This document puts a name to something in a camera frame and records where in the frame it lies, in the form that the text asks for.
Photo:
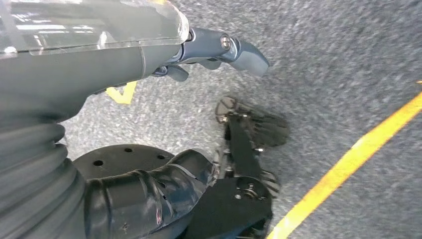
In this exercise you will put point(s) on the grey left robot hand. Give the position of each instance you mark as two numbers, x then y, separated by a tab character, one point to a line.
82	66

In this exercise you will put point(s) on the yellow floor tape line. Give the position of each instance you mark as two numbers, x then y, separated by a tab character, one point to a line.
123	95
346	165

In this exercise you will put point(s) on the black round plate with holes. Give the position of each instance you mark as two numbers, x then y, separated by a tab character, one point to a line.
115	161

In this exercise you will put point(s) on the black robot leg linkage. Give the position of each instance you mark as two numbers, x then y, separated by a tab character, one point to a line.
242	151

